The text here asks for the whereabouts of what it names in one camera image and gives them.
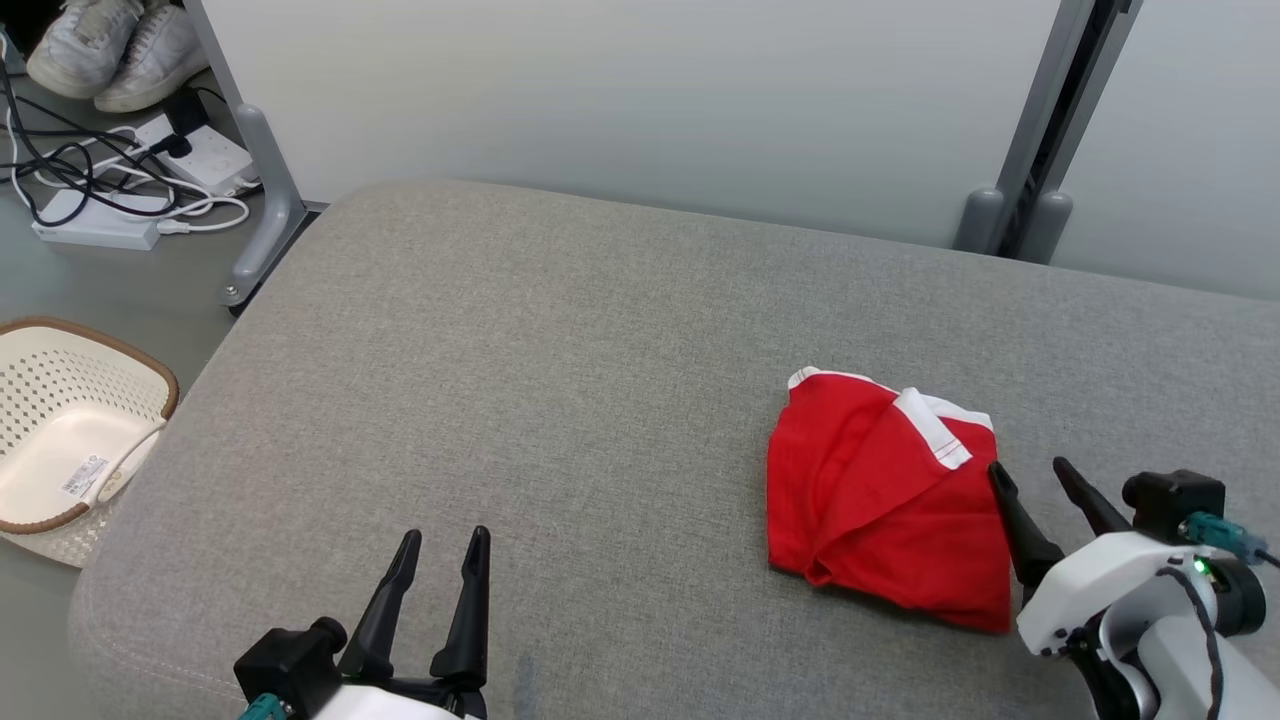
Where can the white square power strip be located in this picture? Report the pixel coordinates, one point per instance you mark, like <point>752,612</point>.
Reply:
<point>215,160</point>

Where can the white long power strip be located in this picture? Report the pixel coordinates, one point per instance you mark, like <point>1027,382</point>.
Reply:
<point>95,232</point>

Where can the red shorts white side panel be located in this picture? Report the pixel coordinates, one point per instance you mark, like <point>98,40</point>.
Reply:
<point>880,520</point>

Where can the grey double partition post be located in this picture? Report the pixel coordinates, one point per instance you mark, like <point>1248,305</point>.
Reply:
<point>1040,120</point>

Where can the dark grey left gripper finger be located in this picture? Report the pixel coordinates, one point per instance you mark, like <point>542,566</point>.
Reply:
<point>465,630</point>
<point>378,630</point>

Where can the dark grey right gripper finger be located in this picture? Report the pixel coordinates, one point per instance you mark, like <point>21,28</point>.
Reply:
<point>1095,510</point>
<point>1030,550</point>

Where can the white sneaker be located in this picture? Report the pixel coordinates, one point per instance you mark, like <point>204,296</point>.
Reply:
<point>160,60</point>
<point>85,40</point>

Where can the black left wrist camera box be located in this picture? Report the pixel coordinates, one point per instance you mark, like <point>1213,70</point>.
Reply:
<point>290,665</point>

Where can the grey metal frame leg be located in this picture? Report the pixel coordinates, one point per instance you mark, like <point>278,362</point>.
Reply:
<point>265,180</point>

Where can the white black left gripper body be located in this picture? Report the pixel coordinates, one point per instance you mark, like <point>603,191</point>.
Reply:
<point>400,700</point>

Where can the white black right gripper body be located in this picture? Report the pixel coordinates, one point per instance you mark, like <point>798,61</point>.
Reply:
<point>1100,585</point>

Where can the black plug adapter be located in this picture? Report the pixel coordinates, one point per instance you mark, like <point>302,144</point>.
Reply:
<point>185,110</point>

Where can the cream plastic laundry basket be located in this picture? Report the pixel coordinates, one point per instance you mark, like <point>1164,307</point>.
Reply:
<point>60,470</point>

